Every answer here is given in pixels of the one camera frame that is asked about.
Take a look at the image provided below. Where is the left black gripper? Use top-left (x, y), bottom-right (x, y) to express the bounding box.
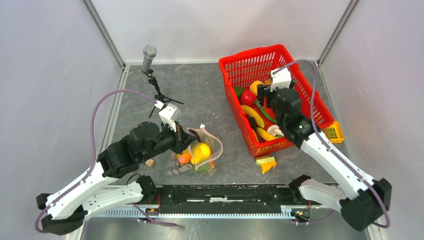
top-left (139, 118), bottom-right (198, 162)

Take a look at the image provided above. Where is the red plastic shopping basket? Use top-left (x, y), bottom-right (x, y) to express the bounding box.
top-left (218, 44), bottom-right (334, 158)

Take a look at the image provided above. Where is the yellow toy banana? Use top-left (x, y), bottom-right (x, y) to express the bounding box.
top-left (256, 127), bottom-right (278, 142)
top-left (241, 105), bottom-right (265, 128)

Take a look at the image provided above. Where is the clear zip top bag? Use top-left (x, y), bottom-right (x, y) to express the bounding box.
top-left (166, 124), bottom-right (224, 176)

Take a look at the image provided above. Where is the green toy bean pod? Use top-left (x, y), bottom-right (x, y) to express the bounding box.
top-left (187, 161), bottom-right (216, 173)

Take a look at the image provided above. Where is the yellow toy cheese wedge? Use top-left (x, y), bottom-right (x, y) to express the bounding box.
top-left (255, 155), bottom-right (277, 174)

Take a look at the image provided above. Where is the microphone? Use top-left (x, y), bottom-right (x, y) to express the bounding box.
top-left (141, 44), bottom-right (184, 105)

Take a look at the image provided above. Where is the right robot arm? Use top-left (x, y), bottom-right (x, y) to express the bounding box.
top-left (257, 84), bottom-right (392, 231)

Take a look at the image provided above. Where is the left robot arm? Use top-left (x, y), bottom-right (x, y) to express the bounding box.
top-left (35, 121), bottom-right (196, 236)

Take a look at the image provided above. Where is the orange toy fruit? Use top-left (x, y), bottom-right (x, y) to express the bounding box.
top-left (249, 80), bottom-right (264, 96)

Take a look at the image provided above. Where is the brown toy potato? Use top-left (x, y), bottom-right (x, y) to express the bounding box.
top-left (263, 78), bottom-right (273, 85)

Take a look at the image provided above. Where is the green chili pepper toy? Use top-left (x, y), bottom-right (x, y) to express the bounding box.
top-left (254, 101), bottom-right (277, 124)

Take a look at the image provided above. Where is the red toy apple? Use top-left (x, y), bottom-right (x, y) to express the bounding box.
top-left (239, 90), bottom-right (257, 107)

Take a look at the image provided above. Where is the dark toy plum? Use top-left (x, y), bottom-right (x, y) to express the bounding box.
top-left (246, 116), bottom-right (258, 130)

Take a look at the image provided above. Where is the white toy garlic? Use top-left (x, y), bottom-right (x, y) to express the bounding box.
top-left (266, 124), bottom-right (284, 138)

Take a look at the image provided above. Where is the yellow toy crate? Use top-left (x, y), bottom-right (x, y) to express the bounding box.
top-left (324, 121), bottom-right (345, 144)

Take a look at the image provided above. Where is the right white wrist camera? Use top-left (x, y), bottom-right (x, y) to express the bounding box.
top-left (270, 68), bottom-right (292, 92)

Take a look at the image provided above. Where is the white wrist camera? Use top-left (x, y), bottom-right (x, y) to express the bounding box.
top-left (270, 68), bottom-right (292, 92)
top-left (154, 100), bottom-right (181, 132)

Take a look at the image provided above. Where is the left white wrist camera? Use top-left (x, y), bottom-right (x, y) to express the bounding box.
top-left (154, 100), bottom-right (181, 132)

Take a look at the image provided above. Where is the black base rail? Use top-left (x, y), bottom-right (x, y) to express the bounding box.
top-left (125, 184), bottom-right (322, 216)

